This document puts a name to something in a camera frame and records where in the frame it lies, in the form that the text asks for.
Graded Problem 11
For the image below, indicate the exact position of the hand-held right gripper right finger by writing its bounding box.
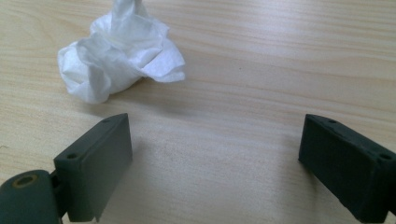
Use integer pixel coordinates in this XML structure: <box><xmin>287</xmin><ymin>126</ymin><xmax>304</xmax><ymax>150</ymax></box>
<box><xmin>298</xmin><ymin>113</ymin><xmax>396</xmax><ymax>224</ymax></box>

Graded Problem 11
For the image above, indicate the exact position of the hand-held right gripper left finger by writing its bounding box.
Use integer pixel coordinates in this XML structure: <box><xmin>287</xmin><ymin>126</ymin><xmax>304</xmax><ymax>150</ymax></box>
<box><xmin>53</xmin><ymin>112</ymin><xmax>134</xmax><ymax>223</ymax></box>

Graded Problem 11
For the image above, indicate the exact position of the white tissue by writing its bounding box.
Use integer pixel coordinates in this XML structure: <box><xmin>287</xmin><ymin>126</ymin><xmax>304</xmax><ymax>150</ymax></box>
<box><xmin>57</xmin><ymin>0</ymin><xmax>187</xmax><ymax>105</ymax></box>

